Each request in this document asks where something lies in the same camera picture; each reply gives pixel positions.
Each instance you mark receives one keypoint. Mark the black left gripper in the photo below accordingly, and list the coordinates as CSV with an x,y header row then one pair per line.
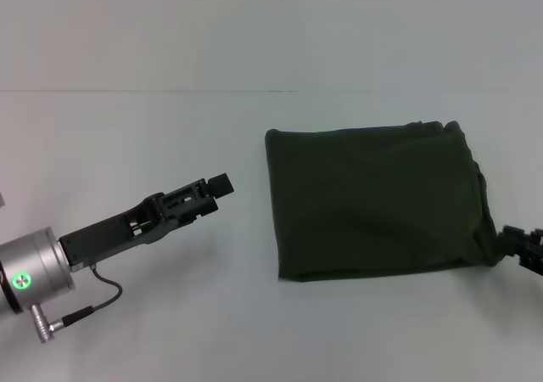
x,y
110,233

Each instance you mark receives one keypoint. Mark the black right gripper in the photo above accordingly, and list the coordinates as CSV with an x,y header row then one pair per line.
x,y
535,256

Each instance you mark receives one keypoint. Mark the dark green t-shirt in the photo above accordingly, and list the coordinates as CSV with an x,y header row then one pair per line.
x,y
373,203

